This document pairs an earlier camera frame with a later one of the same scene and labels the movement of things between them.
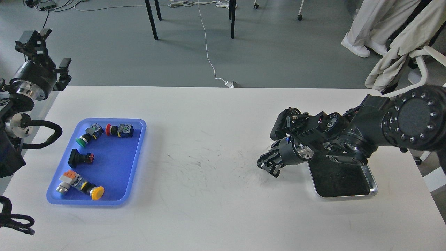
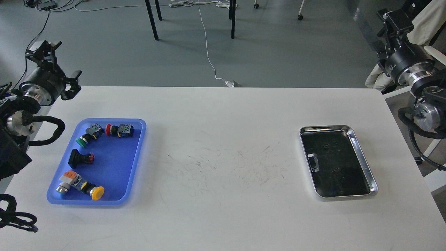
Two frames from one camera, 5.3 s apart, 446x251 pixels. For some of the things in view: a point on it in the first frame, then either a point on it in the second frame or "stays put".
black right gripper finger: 274,151 → 395,23
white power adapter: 229,84 stays put
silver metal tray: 332,179 stays put
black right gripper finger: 273,166 → 383,54
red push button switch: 123,130 stays put
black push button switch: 76,158 stays put
